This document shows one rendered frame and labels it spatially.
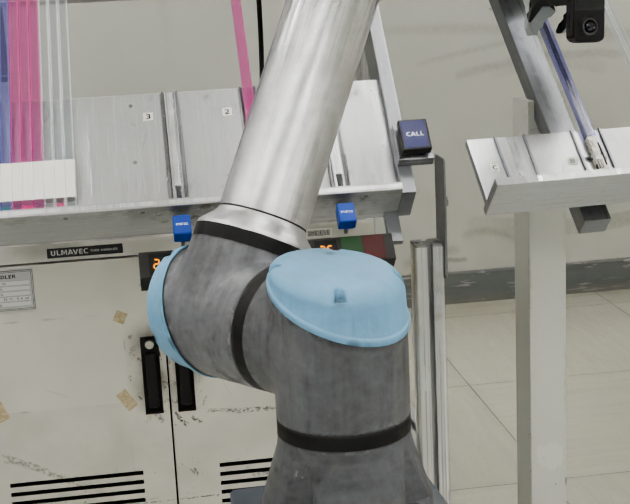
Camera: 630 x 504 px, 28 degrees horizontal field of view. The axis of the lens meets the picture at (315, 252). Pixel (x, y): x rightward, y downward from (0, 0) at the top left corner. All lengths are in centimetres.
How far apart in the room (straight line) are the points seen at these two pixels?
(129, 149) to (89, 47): 189
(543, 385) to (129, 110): 75
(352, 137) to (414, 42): 196
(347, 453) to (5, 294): 108
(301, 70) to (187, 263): 21
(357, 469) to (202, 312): 20
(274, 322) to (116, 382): 104
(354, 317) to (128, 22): 267
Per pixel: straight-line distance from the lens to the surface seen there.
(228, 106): 178
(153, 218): 169
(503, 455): 271
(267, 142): 115
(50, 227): 169
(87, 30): 361
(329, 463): 105
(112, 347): 205
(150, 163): 173
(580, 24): 171
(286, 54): 118
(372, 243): 168
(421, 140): 172
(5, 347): 205
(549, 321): 193
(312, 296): 101
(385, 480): 106
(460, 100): 375
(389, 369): 103
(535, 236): 189
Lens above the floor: 102
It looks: 13 degrees down
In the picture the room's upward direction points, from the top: 3 degrees counter-clockwise
